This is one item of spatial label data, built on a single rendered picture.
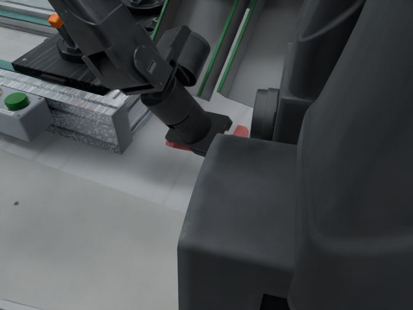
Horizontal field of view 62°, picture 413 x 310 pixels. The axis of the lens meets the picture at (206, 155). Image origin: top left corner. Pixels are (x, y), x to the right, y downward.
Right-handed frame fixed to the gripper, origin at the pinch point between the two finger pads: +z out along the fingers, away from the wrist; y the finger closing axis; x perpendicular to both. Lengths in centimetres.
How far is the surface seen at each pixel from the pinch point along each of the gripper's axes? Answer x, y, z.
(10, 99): 8.7, 32.7, -21.1
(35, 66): -0.6, 39.8, -18.3
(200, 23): -18.5, 8.6, -12.0
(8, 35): -9, 70, -17
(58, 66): -2.6, 36.1, -16.1
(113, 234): 20.6, 7.3, -6.1
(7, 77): 4.2, 42.6, -20.3
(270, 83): -13.2, -5.3, -4.1
